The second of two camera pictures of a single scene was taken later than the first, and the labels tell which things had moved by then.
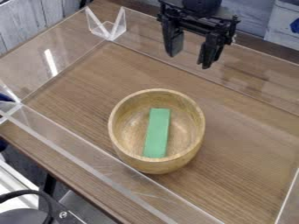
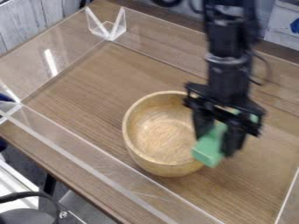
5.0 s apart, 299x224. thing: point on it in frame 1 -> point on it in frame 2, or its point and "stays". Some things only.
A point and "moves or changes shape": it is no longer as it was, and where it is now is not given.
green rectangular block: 156,143 -> 209,149
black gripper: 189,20 -> 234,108
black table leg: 50,186 stays
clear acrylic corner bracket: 108,30 stays
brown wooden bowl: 128,123 moves or changes shape
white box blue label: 284,28 stays
